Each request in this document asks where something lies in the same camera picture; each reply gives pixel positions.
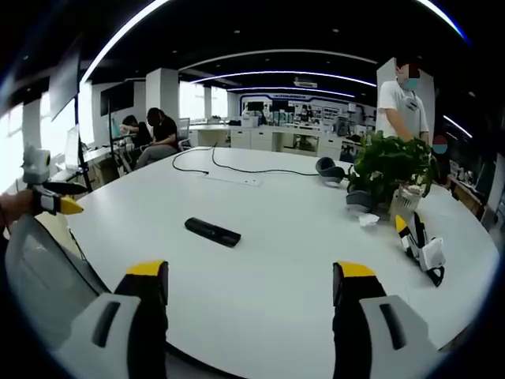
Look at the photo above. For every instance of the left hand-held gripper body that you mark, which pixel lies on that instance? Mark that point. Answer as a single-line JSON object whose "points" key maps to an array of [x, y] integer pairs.
{"points": [[34, 162]]}

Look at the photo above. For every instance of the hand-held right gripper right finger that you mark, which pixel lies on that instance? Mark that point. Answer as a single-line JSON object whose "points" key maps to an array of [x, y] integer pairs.
{"points": [[378, 316]]}

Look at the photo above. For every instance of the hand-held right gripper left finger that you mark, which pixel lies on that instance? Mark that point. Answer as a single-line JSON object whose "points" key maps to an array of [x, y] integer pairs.
{"points": [[118, 316]]}

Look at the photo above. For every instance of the black remote control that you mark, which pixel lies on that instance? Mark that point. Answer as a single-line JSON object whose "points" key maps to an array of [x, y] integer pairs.
{"points": [[213, 232]]}

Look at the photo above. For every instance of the person's left hand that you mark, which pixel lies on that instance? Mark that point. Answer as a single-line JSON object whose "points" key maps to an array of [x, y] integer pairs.
{"points": [[16, 207]]}

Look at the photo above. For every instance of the black stand pole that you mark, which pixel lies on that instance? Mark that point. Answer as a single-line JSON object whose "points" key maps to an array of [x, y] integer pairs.
{"points": [[83, 158]]}

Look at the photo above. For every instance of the white desk monitor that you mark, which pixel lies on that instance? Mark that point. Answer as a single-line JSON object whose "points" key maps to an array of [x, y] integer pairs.
{"points": [[72, 148]]}

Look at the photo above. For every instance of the grey office chair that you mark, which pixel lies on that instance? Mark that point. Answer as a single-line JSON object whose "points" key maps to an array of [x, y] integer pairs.
{"points": [[43, 276]]}

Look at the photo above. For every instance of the spare hand-held gripper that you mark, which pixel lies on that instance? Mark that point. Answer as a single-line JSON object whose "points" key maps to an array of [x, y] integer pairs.
{"points": [[422, 248]]}

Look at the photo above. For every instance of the hanging dark screen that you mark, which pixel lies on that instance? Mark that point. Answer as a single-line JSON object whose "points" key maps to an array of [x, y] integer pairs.
{"points": [[65, 85]]}

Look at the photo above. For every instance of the crumpled white tissue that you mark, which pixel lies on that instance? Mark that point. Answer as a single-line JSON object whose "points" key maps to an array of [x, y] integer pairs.
{"points": [[368, 220]]}

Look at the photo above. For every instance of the white plant pot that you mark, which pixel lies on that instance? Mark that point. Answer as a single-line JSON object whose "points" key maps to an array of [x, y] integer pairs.
{"points": [[406, 203]]}

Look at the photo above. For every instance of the grey padded headset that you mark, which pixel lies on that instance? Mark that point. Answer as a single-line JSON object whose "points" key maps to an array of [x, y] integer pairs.
{"points": [[360, 199]]}

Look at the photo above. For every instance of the white office chair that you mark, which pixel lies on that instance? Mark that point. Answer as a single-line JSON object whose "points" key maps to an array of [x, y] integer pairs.
{"points": [[184, 132]]}

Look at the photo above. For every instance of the grey neck headset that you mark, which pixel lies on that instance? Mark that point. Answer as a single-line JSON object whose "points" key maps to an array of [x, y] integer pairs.
{"points": [[329, 170]]}

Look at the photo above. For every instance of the green potted plant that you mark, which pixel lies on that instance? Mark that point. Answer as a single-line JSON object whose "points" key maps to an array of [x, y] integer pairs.
{"points": [[394, 162]]}

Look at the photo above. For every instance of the table socket panel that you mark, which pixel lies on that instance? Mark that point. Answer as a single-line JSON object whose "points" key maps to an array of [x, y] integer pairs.
{"points": [[233, 180]]}

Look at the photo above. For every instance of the white counter cabinets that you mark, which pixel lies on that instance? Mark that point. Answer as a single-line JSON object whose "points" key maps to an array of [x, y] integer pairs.
{"points": [[276, 138]]}

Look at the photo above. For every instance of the ceiling air conditioner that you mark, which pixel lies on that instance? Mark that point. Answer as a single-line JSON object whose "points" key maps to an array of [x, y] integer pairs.
{"points": [[305, 83]]}

